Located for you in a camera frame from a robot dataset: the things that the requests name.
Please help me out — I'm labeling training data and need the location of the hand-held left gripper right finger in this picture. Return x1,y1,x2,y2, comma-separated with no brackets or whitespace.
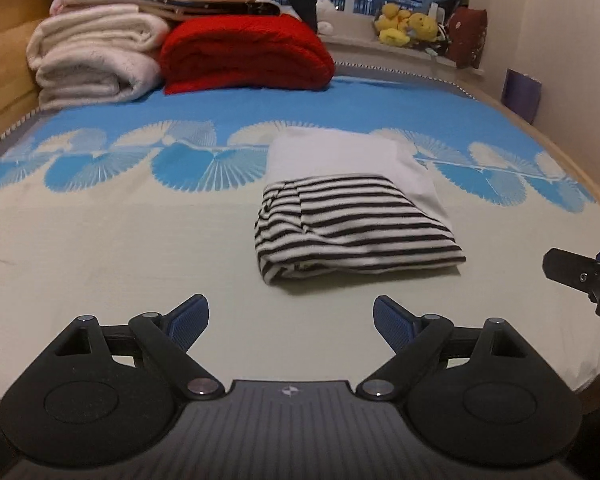
355,295,537,402

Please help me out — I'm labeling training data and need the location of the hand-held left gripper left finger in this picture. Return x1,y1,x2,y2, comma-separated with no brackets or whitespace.
53,294,226,401

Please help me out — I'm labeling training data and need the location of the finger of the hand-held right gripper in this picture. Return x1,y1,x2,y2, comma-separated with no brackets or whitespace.
542,247,600,321

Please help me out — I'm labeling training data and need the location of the black white striped shirt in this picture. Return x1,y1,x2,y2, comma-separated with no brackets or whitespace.
253,127,467,285

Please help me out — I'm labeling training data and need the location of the blue patterned bed mat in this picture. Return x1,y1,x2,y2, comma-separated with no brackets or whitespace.
0,74,600,401

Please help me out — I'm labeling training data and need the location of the purple box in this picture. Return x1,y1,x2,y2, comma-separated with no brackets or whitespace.
501,68,543,125

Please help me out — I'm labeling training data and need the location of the white window sill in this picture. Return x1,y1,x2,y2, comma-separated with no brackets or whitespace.
324,12,487,82

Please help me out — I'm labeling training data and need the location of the red knit blanket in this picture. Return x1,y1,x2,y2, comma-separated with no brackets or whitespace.
159,14,336,96

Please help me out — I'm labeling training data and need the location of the cream folded blanket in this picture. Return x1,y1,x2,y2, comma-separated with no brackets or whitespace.
27,4,172,112

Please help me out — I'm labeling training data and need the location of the yellow duck plush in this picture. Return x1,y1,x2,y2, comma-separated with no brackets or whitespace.
374,3,412,48
406,12,439,44

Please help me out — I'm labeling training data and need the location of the white plush toy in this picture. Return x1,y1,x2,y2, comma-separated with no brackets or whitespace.
314,0,337,34

